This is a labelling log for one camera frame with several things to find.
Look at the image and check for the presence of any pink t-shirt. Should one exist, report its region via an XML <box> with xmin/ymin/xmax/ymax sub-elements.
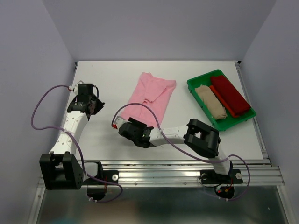
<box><xmin>120</xmin><ymin>72</ymin><xmax>176</xmax><ymax>127</ymax></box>

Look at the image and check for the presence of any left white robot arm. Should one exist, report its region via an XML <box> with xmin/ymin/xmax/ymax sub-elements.
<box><xmin>39</xmin><ymin>81</ymin><xmax>105</xmax><ymax>190</ymax></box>

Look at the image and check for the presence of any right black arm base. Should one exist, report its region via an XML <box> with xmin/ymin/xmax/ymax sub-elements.
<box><xmin>198</xmin><ymin>169</ymin><xmax>243</xmax><ymax>201</ymax></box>

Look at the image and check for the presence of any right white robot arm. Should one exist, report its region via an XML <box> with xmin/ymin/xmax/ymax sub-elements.
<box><xmin>114</xmin><ymin>116</ymin><xmax>232</xmax><ymax>182</ymax></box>

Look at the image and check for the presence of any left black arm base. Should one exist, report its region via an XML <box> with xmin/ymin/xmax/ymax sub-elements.
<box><xmin>80</xmin><ymin>161</ymin><xmax>123</xmax><ymax>203</ymax></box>

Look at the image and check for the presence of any rolled beige t-shirt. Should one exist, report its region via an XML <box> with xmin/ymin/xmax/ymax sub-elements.
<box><xmin>195</xmin><ymin>85</ymin><xmax>228</xmax><ymax>120</ymax></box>

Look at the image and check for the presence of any green plastic tray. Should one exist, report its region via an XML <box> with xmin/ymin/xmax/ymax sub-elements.
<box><xmin>187</xmin><ymin>70</ymin><xmax>256</xmax><ymax>131</ymax></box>

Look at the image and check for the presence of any rolled red t-shirt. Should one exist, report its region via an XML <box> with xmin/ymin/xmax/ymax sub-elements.
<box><xmin>210</xmin><ymin>75</ymin><xmax>251</xmax><ymax>117</ymax></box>

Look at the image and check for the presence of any aluminium rail frame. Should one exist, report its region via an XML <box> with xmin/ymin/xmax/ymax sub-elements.
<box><xmin>36</xmin><ymin>61</ymin><xmax>289</xmax><ymax>224</ymax></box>

